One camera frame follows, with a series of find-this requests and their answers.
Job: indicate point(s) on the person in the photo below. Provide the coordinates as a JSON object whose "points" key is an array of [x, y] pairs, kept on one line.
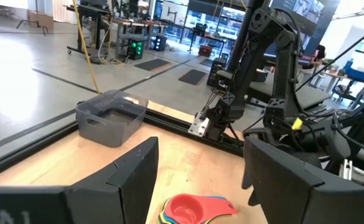
{"points": [[317, 57]]}

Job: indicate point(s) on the red measuring cup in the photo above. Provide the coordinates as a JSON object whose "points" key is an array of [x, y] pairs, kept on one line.
{"points": [[200, 207]]}

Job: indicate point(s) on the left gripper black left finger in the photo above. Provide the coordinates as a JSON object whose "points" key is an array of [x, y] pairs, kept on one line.
{"points": [[122, 193]]}

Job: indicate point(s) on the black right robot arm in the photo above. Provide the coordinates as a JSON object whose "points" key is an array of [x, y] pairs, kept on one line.
{"points": [[286, 77]]}

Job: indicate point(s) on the computer with green lights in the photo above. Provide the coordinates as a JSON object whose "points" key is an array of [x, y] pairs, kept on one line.
{"points": [[135, 49]]}

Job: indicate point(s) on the silver mounting bracket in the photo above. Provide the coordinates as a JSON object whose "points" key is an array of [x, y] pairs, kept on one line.
{"points": [[198, 126]]}

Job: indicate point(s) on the black desk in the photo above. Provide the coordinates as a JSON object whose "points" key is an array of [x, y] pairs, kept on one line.
{"points": [[90, 12]]}

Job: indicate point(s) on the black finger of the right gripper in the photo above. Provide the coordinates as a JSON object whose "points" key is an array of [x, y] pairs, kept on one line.
{"points": [[252, 196]]}

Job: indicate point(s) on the black floor mat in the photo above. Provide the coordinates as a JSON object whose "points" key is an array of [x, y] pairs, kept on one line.
{"points": [[193, 77], [152, 64]]}

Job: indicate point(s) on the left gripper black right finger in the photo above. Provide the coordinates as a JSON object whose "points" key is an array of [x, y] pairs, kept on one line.
{"points": [[293, 202]]}

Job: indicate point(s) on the grey translucent plastic basket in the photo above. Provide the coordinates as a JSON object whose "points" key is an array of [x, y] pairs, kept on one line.
{"points": [[110, 130]]}

